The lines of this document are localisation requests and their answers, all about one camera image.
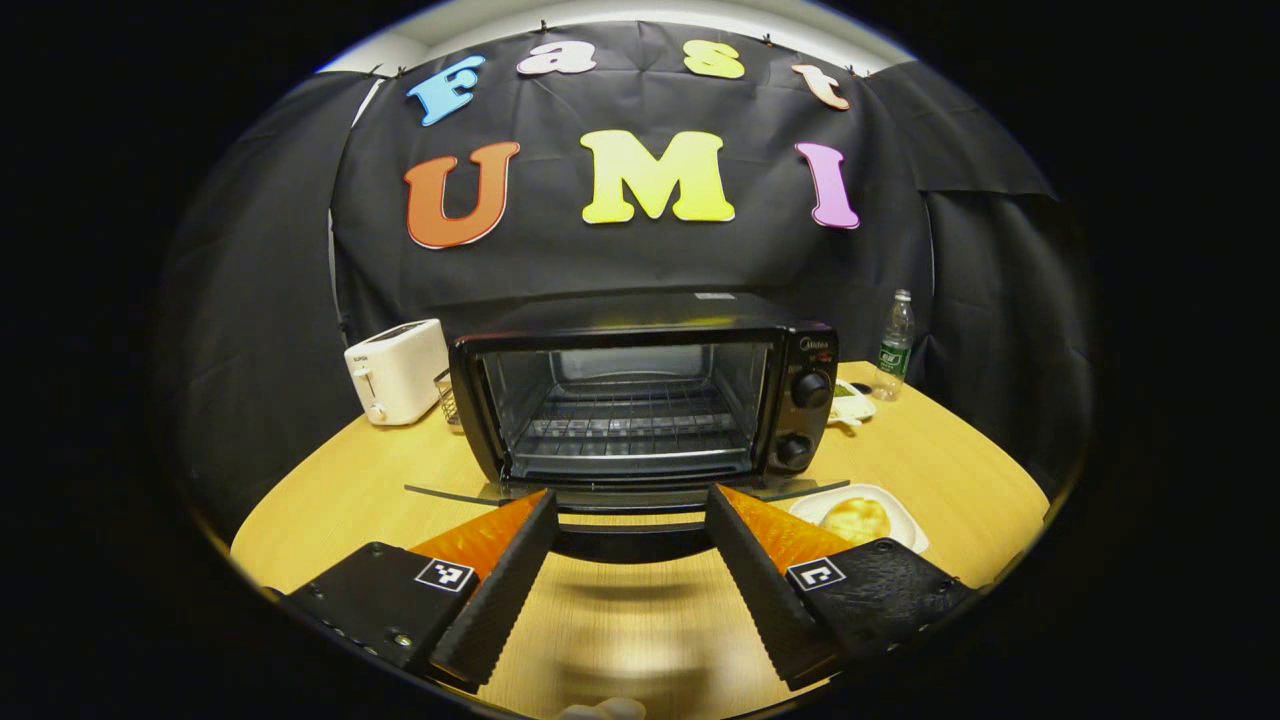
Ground golden bread bun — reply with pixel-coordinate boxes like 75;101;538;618
819;496;892;546

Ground white square plate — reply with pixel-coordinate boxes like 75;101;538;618
788;483;931;557

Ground black electric oven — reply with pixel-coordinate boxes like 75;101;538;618
405;290;851;566

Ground clear plastic water bottle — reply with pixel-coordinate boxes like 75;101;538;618
872;289;917;403

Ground white toaster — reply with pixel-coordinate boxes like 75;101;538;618
344;318;452;428

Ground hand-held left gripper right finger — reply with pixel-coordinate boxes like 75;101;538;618
703;484;981;691

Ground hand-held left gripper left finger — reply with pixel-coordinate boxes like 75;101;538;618
283;489;559;693

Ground white divided tray with beans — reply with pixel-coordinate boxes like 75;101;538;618
829;379;879;428

